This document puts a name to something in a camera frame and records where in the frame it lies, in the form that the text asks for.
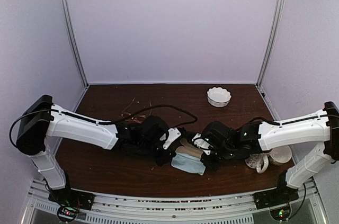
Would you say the white cream bowl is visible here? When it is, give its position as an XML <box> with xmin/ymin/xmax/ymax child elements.
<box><xmin>269</xmin><ymin>146</ymin><xmax>292</xmax><ymax>166</ymax></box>

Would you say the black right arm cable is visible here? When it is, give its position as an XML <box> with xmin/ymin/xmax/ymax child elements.
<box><xmin>247</xmin><ymin>109</ymin><xmax>326</xmax><ymax>127</ymax></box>

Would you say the white patterned mug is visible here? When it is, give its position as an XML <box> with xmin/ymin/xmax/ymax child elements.
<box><xmin>245</xmin><ymin>154</ymin><xmax>269</xmax><ymax>174</ymax></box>

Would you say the aluminium right corner post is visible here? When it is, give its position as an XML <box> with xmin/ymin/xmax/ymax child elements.
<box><xmin>256</xmin><ymin>0</ymin><xmax>285</xmax><ymax>88</ymax></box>

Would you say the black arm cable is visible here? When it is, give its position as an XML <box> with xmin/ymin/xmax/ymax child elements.
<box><xmin>9</xmin><ymin>104</ymin><xmax>199</xmax><ymax>153</ymax></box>
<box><xmin>247</xmin><ymin>109</ymin><xmax>326</xmax><ymax>127</ymax></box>

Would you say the aluminium left corner post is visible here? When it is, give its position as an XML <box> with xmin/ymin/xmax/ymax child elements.
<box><xmin>60</xmin><ymin>0</ymin><xmax>89</xmax><ymax>88</ymax></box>

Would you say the light blue cloth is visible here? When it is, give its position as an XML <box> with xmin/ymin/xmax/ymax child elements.
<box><xmin>171</xmin><ymin>153</ymin><xmax>206</xmax><ymax>176</ymax></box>

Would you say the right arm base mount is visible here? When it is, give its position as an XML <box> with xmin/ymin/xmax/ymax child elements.
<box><xmin>253</xmin><ymin>172</ymin><xmax>307</xmax><ymax>222</ymax></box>

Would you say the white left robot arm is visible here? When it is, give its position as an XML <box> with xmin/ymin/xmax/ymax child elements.
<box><xmin>15</xmin><ymin>95</ymin><xmax>181</xmax><ymax>205</ymax></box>

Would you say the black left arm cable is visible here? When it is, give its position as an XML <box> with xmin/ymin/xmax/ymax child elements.
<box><xmin>9</xmin><ymin>104</ymin><xmax>199</xmax><ymax>153</ymax></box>

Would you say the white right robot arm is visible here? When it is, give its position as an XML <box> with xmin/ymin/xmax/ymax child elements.
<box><xmin>192</xmin><ymin>102</ymin><xmax>338</xmax><ymax>204</ymax></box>

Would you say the black woven glasses case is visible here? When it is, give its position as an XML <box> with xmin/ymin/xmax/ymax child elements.
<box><xmin>175</xmin><ymin>138</ymin><xmax>203</xmax><ymax>159</ymax></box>

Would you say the white scalloped ceramic dish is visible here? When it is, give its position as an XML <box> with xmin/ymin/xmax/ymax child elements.
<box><xmin>207</xmin><ymin>87</ymin><xmax>231</xmax><ymax>107</ymax></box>

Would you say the aluminium front frame rail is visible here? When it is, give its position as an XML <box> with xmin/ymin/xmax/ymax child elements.
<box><xmin>19</xmin><ymin>180</ymin><xmax>330</xmax><ymax>223</ymax></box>

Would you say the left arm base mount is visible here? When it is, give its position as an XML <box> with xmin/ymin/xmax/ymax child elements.
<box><xmin>45</xmin><ymin>178</ymin><xmax>95</xmax><ymax>223</ymax></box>

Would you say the aluminium corner post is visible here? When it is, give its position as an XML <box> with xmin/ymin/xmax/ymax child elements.
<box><xmin>256</xmin><ymin>0</ymin><xmax>285</xmax><ymax>88</ymax></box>
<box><xmin>60</xmin><ymin>0</ymin><xmax>89</xmax><ymax>88</ymax></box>

